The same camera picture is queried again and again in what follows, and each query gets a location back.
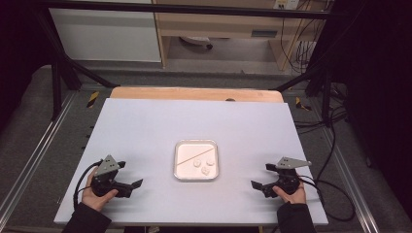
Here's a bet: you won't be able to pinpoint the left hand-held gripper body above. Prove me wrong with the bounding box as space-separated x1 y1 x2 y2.
89 154 134 199

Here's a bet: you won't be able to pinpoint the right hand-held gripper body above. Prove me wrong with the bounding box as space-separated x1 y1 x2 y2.
262 156 313 199

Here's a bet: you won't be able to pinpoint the thin wooden skewer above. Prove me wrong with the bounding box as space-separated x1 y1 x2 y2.
176 149 216 167

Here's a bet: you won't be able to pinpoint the white square tray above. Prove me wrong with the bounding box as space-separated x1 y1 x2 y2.
173 139 220 182

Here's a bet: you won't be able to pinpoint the person's right hand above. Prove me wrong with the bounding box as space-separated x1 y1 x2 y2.
271 180 308 205

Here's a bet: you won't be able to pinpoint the person's left hand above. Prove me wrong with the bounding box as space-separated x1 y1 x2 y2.
81 167 120 213

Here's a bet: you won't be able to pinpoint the white board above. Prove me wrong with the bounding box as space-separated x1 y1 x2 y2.
53 98 329 227

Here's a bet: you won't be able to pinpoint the yellow black tape marker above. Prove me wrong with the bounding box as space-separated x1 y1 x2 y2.
294 96 313 113
86 90 100 110

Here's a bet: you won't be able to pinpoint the wooden table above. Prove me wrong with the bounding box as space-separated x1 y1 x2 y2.
110 85 285 104

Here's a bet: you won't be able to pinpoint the white cabinet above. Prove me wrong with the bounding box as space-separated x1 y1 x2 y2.
48 0 162 63

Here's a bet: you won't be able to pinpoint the black curtain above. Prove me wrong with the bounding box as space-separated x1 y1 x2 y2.
329 0 412 221
0 0 52 134

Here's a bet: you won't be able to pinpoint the office chair base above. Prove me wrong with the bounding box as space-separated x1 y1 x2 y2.
179 36 215 50

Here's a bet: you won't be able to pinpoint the light wooden desk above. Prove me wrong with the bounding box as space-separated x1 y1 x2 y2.
152 0 334 72

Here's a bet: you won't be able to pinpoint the white power outlet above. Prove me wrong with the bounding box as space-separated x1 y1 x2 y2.
273 0 301 11

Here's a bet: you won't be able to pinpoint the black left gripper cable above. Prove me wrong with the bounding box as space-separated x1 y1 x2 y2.
73 159 104 211

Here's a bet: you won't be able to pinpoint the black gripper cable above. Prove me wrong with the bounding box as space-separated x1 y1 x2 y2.
73 159 104 211
298 174 357 223

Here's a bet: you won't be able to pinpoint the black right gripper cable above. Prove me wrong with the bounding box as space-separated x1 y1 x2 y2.
298 174 357 223

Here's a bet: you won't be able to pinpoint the aluminium rail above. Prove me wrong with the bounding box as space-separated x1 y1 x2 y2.
319 125 381 233
0 91 80 215

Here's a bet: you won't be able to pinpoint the black floor cables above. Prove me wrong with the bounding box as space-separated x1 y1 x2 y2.
292 82 350 136

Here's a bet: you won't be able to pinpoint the hanging black cables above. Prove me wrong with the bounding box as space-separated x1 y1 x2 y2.
279 0 328 76

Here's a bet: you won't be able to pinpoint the black metal frame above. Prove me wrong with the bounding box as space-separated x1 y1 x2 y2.
32 0 344 128

